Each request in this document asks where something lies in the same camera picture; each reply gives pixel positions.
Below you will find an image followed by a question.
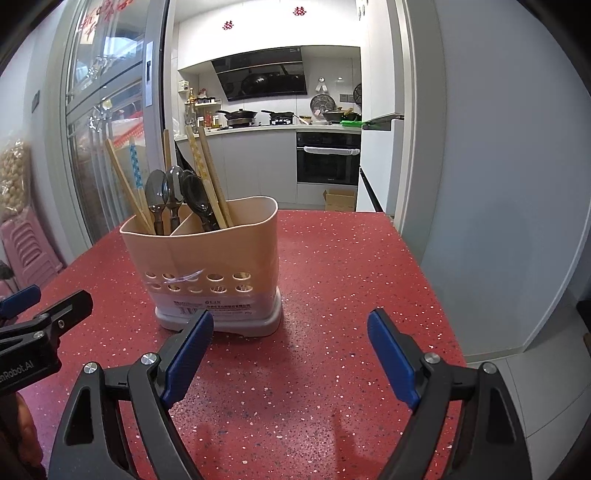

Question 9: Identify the white oven handle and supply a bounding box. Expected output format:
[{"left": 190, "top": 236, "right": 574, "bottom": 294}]
[{"left": 302, "top": 145, "right": 361, "bottom": 158}]

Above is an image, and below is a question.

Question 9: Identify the black built-in oven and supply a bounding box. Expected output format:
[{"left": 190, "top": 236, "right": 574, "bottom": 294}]
[{"left": 295, "top": 130, "right": 362, "bottom": 185}]

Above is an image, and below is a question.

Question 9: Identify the black range hood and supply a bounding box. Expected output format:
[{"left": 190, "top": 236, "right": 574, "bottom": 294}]
[{"left": 211, "top": 46, "right": 308, "bottom": 103}]

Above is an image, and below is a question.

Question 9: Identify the clear bag of nuts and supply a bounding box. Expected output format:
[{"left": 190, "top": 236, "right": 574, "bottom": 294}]
[{"left": 0, "top": 138, "right": 33, "bottom": 222}]

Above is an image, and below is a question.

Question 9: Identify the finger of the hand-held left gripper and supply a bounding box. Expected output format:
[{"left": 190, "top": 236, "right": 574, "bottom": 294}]
[
  {"left": 0, "top": 285, "right": 42, "bottom": 319},
  {"left": 16, "top": 290, "right": 94, "bottom": 342}
]

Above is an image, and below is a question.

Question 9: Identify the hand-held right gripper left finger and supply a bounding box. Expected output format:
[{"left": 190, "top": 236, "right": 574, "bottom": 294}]
[{"left": 48, "top": 310, "right": 214, "bottom": 480}]

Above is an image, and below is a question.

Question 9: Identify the red plastic basket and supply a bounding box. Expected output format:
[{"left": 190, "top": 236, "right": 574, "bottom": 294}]
[{"left": 113, "top": 111, "right": 144, "bottom": 144}]

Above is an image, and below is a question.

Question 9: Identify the condiment bottle rack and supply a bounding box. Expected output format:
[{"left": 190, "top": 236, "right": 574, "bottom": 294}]
[{"left": 185, "top": 85, "right": 222, "bottom": 130}]

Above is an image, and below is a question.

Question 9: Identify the beige plastic utensil holder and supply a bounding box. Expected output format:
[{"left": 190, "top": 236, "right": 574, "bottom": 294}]
[{"left": 120, "top": 196, "right": 283, "bottom": 334}]

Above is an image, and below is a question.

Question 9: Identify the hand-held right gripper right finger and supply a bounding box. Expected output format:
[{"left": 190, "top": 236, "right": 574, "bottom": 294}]
[{"left": 367, "top": 308, "right": 533, "bottom": 480}]

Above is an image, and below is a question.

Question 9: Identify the dark cooking pot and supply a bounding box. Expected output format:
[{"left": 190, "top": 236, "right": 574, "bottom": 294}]
[{"left": 323, "top": 108, "right": 361, "bottom": 123}]

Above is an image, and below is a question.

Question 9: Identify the blue patterned wooden chopstick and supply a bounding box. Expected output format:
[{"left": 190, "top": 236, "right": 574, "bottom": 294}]
[{"left": 128, "top": 137, "right": 145, "bottom": 192}]

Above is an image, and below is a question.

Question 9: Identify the grey door handle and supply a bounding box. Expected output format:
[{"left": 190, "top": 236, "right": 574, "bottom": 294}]
[{"left": 144, "top": 41, "right": 154, "bottom": 108}]

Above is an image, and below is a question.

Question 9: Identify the stack of pink stools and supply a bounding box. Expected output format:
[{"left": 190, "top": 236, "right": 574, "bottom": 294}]
[{"left": 0, "top": 208, "right": 65, "bottom": 289}]

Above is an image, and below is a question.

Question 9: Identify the white upper cabinet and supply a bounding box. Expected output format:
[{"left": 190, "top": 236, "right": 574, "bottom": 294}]
[{"left": 178, "top": 0, "right": 365, "bottom": 70}]

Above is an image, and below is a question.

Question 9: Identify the black wok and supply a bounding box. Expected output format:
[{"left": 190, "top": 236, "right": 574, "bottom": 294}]
[{"left": 216, "top": 108, "right": 258, "bottom": 127}]

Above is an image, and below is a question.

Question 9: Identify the white kitchen base cabinet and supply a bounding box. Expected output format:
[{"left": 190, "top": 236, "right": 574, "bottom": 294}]
[{"left": 203, "top": 124, "right": 298, "bottom": 206}]

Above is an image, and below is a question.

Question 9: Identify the black door strip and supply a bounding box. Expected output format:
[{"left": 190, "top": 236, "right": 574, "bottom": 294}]
[{"left": 360, "top": 168, "right": 384, "bottom": 213}]

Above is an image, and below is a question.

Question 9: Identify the cardboard box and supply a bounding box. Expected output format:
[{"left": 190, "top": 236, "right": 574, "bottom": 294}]
[{"left": 323, "top": 187, "right": 358, "bottom": 212}]

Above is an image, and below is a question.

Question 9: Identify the sliding glass door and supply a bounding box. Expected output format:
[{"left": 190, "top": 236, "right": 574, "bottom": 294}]
[{"left": 48, "top": 0, "right": 178, "bottom": 250}]

